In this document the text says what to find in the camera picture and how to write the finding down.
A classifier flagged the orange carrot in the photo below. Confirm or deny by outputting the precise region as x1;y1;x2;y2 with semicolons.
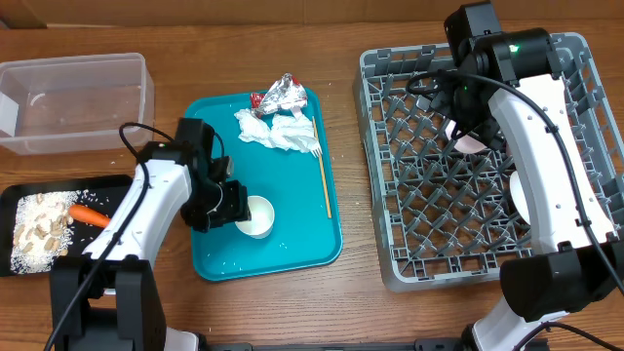
68;205;110;228

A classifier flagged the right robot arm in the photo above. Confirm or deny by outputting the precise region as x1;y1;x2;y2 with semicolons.
436;1;623;350

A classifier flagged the clear plastic storage bin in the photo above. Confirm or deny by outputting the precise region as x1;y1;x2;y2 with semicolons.
1;53;155;155

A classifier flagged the white napkin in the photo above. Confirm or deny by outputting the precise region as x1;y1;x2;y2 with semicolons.
234;109;308;153

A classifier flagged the teal plastic serving tray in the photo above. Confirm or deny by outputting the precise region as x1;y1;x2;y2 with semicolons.
185;91;343;282

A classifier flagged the wooden chopstick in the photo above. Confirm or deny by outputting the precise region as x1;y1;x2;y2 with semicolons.
311;118;332;218

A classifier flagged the white round plate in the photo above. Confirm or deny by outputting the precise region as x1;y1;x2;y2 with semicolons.
445;120;487;154

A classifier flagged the grey plastic dishwasher rack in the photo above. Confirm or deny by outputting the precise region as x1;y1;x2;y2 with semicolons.
354;32;623;293

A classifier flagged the white paper cup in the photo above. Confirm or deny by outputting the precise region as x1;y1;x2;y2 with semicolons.
236;196;275;239

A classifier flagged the crumpled silver foil wrapper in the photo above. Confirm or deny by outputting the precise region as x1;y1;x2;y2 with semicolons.
250;73;308;117

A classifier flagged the pile of rice and peanuts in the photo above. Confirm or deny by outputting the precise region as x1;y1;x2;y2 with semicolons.
10;189;98;275

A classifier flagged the white plastic fork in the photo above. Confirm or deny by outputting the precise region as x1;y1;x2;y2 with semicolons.
291;106;323;158

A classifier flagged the white bowl with peanuts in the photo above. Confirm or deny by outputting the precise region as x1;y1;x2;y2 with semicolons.
509;171;530;224

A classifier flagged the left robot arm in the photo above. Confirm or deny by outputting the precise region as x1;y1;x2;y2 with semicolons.
45;118;251;351

